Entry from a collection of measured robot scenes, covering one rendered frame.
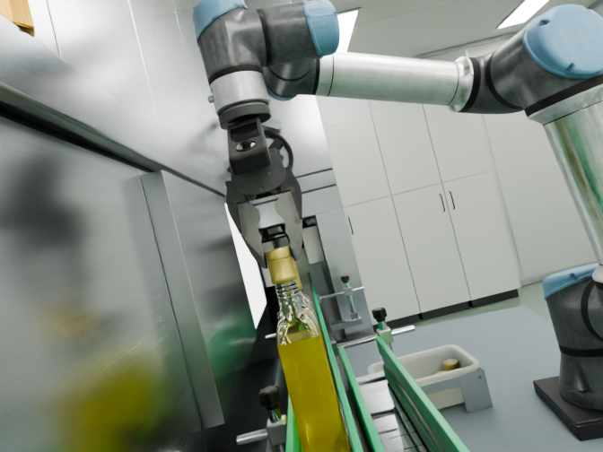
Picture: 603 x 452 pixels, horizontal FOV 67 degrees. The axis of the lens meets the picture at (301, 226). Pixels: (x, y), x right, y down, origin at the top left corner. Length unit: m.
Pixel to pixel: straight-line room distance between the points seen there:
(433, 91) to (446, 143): 3.97
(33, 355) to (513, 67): 0.72
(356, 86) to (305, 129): 1.00
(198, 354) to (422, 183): 4.18
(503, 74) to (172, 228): 0.56
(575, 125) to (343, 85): 0.35
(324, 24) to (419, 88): 0.24
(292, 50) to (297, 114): 1.14
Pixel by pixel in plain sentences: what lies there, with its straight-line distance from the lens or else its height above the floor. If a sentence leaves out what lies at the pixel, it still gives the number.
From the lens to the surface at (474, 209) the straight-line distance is 4.83.
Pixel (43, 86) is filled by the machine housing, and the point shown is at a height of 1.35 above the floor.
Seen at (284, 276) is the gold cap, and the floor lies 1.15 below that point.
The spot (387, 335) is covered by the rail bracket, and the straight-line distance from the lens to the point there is 0.93.
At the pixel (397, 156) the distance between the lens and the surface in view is 4.66.
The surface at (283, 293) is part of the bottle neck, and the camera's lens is 0.59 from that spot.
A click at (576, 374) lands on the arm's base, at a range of 0.97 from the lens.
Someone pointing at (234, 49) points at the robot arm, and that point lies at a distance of 0.63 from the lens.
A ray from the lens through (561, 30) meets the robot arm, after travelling 0.78.
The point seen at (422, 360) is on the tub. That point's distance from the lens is 1.17.
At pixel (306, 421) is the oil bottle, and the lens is 0.62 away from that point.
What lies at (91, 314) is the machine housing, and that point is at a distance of 0.42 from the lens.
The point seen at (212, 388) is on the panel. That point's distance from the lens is 0.63.
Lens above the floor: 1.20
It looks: level
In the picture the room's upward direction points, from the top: 14 degrees counter-clockwise
